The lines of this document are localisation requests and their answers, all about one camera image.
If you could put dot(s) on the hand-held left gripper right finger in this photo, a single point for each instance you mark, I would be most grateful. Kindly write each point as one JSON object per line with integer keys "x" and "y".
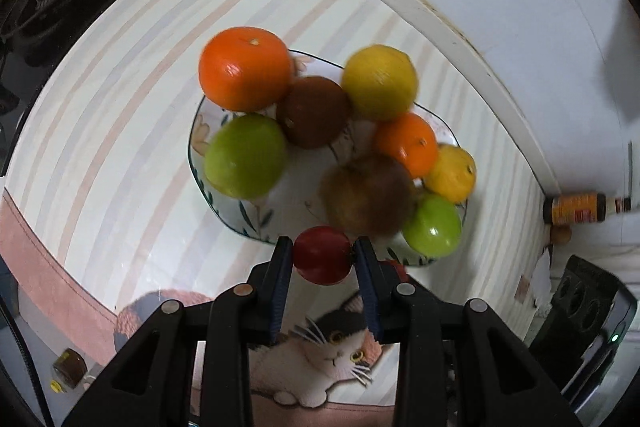
{"x": 367, "y": 287}

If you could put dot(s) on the green apple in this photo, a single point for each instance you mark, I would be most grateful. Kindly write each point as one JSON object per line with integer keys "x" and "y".
{"x": 245, "y": 157}
{"x": 432, "y": 224}

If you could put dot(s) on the yellow citrus fruit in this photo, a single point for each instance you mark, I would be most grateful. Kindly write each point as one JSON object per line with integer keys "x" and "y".
{"x": 452, "y": 174}
{"x": 380, "y": 82}

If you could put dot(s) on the cat-shaped mat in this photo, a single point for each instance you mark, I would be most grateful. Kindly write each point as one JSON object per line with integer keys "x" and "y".
{"x": 320, "y": 349}

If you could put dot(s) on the small brown tag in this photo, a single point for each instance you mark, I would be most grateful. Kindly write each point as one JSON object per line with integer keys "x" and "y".
{"x": 523, "y": 289}

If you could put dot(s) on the floral oval plate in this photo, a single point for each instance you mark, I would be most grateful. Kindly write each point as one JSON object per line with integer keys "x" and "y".
{"x": 295, "y": 212}

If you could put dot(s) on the golden brown kiwi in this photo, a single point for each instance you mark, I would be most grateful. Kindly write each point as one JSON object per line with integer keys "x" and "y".
{"x": 561, "y": 234}

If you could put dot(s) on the small red fruit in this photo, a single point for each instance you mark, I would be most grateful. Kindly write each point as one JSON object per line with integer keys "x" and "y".
{"x": 322, "y": 254}
{"x": 397, "y": 268}

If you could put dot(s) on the orange mandarin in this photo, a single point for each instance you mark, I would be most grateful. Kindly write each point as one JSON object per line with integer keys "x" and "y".
{"x": 245, "y": 69}
{"x": 405, "y": 144}

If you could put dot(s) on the dark brown round fruit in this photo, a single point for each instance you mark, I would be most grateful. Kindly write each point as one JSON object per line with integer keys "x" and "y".
{"x": 312, "y": 112}
{"x": 370, "y": 194}

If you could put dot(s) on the dark sauce bottle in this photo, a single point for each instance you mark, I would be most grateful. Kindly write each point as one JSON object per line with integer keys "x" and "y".
{"x": 575, "y": 208}

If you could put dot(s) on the small brown object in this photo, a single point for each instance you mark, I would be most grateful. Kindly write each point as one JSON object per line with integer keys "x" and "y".
{"x": 68, "y": 364}

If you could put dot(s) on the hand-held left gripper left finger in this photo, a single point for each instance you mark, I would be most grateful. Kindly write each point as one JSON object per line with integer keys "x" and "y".
{"x": 282, "y": 287}

